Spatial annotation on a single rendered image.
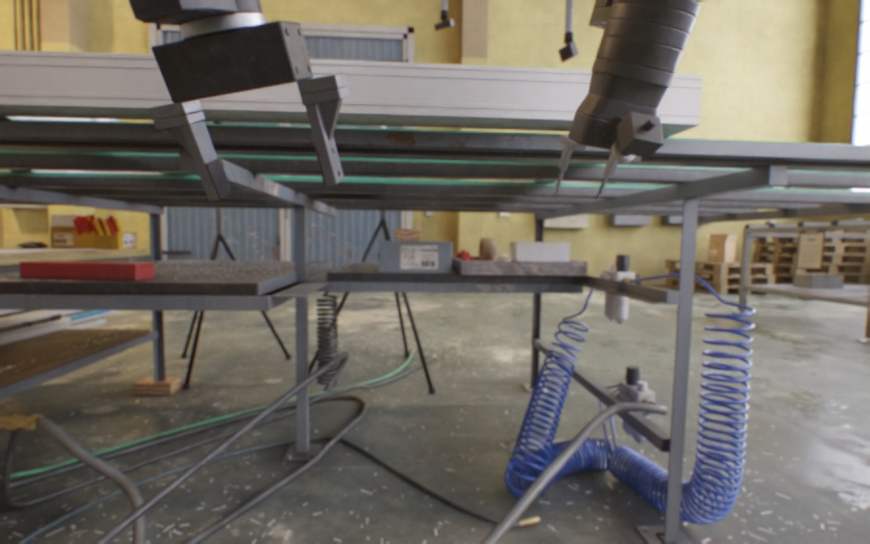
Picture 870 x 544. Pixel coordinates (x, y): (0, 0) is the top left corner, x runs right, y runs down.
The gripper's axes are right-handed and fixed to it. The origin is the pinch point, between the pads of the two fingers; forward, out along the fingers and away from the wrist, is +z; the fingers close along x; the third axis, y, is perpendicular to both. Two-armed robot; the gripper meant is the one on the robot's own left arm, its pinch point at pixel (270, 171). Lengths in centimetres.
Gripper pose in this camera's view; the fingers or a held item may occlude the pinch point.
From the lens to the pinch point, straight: 51.3
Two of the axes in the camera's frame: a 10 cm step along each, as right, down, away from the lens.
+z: 1.5, 8.8, 4.5
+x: -9.8, 0.9, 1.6
